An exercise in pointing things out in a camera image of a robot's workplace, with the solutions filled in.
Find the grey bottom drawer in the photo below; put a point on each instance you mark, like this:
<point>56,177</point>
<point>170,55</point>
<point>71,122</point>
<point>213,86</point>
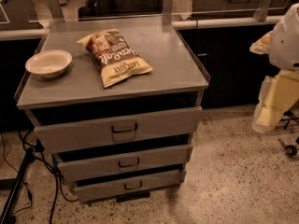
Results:
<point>116,188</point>

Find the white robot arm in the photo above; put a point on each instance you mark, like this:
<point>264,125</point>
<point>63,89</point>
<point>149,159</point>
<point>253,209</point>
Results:
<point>282,43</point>

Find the black stand pole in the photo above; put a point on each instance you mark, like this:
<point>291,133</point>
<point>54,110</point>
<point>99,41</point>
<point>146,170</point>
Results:
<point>15,187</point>

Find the white railing bar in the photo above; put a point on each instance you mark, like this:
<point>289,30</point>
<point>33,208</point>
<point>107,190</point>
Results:
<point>218,23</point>

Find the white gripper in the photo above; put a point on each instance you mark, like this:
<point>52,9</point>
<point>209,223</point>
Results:
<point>286,44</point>

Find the sea salt chips bag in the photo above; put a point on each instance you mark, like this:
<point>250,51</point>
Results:
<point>115,59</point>

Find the grey top drawer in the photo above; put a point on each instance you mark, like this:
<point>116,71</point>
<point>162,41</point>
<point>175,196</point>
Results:
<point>102,132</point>

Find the grey drawer cabinet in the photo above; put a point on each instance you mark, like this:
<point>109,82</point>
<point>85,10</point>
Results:
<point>177,80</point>

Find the white bowl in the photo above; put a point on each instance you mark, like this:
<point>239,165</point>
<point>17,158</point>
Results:
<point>49,63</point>

